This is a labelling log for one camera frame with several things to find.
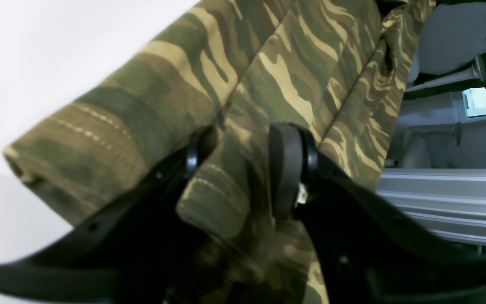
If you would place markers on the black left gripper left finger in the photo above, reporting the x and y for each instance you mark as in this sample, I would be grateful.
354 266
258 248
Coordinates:
127 252

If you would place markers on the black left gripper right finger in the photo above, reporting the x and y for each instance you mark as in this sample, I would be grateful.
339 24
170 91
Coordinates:
369 251

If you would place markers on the camouflage T-shirt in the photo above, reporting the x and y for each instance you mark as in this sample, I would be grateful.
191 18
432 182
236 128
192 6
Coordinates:
336 67

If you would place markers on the grey aluminium frame rail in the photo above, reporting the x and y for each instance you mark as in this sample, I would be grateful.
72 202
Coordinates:
449 202

